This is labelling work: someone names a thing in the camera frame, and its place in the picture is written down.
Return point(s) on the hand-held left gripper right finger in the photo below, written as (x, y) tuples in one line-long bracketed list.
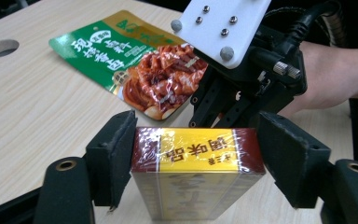
[(292, 161)]

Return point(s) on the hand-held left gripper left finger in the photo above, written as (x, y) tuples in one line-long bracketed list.
[(115, 155)]

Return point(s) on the small brown and yellow box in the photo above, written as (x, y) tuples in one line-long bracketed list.
[(195, 168)]

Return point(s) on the green seasoning packet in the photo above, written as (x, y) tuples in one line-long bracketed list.
[(127, 59)]

